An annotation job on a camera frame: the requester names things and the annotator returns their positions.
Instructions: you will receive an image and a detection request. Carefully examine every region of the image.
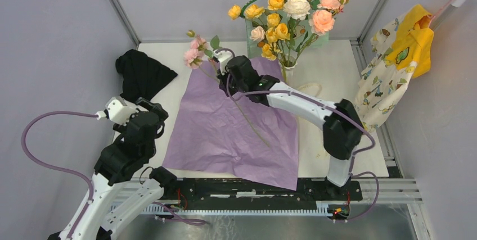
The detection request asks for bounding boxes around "single pale pink bud stem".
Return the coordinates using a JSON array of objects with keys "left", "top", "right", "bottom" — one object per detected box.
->
[{"left": 250, "top": 26, "right": 282, "bottom": 61}]

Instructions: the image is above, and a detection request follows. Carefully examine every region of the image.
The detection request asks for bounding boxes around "small pink rose stem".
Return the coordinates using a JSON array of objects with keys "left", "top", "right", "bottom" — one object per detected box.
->
[{"left": 183, "top": 29, "right": 270, "bottom": 147}]

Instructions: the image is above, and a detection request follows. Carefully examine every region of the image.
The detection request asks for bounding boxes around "black cloth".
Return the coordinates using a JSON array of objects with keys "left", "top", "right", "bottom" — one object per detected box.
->
[{"left": 115, "top": 49, "right": 178, "bottom": 103}]

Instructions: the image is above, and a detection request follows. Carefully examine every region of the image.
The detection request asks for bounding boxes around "yellow rose stem bunch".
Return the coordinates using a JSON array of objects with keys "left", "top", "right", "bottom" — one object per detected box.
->
[{"left": 227, "top": 1, "right": 282, "bottom": 59}]

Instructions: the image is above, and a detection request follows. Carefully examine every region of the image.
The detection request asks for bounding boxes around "purple wrapping paper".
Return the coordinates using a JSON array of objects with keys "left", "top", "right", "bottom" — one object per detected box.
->
[{"left": 163, "top": 64, "right": 299, "bottom": 190}]

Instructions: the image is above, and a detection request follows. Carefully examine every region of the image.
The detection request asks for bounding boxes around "white rose stem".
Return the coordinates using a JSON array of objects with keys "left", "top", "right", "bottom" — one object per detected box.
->
[{"left": 268, "top": 0, "right": 311, "bottom": 67}]

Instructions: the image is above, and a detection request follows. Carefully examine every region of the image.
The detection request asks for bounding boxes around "large pink rose stem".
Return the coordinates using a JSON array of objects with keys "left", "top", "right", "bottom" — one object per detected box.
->
[{"left": 296, "top": 0, "right": 349, "bottom": 60}]

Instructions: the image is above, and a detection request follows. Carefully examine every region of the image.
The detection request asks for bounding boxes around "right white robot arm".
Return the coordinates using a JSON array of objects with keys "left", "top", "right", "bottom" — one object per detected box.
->
[{"left": 212, "top": 50, "right": 364, "bottom": 200}]

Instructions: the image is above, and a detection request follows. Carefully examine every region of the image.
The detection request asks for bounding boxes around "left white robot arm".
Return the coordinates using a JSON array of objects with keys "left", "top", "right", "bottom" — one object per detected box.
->
[{"left": 49, "top": 97, "right": 177, "bottom": 239}]

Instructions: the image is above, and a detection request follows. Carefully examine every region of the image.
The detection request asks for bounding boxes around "white ribbed vase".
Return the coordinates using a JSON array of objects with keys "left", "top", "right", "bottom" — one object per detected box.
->
[{"left": 279, "top": 62, "right": 297, "bottom": 84}]

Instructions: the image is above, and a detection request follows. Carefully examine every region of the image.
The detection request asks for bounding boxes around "green cartoon print towel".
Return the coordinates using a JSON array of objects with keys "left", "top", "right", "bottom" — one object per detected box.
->
[{"left": 246, "top": 0, "right": 329, "bottom": 62}]

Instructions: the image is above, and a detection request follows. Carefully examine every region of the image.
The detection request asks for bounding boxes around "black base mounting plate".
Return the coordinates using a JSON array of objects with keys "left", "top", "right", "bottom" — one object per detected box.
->
[{"left": 160, "top": 178, "right": 363, "bottom": 211}]

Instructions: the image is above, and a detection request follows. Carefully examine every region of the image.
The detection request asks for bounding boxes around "small circuit board with LED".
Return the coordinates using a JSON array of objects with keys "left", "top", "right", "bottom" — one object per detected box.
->
[{"left": 332, "top": 208, "right": 348, "bottom": 220}]

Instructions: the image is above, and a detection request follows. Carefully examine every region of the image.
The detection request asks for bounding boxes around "yellow cartoon print shirt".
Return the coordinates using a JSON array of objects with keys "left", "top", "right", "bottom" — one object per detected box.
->
[{"left": 354, "top": 4, "right": 434, "bottom": 133}]

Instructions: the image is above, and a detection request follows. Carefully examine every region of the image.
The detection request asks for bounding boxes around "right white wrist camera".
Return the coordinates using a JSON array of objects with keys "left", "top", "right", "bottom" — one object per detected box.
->
[{"left": 213, "top": 48, "right": 235, "bottom": 75}]

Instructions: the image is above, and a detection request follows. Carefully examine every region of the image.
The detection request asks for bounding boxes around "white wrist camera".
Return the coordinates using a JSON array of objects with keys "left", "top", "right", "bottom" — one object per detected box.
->
[
  {"left": 213, "top": 48, "right": 235, "bottom": 75},
  {"left": 96, "top": 96, "right": 140, "bottom": 126}
]

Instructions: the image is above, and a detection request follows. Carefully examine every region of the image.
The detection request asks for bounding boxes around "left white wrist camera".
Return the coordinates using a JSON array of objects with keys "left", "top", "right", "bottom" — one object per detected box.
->
[{"left": 96, "top": 96, "right": 140, "bottom": 126}]

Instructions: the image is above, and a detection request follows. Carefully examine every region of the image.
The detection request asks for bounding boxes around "white slotted cable duct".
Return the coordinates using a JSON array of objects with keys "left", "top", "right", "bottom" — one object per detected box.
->
[{"left": 132, "top": 201, "right": 351, "bottom": 217}]

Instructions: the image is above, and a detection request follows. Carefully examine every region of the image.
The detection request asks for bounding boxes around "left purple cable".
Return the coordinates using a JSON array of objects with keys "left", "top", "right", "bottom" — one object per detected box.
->
[{"left": 20, "top": 111, "right": 209, "bottom": 240}]

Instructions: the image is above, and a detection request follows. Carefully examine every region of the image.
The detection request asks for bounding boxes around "purple cable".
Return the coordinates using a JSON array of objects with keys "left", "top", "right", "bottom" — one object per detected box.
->
[
  {"left": 214, "top": 47, "right": 381, "bottom": 222},
  {"left": 20, "top": 111, "right": 209, "bottom": 240}
]

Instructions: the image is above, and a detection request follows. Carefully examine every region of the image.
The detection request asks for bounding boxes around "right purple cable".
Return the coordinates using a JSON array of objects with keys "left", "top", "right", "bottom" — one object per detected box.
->
[{"left": 214, "top": 47, "right": 381, "bottom": 222}]

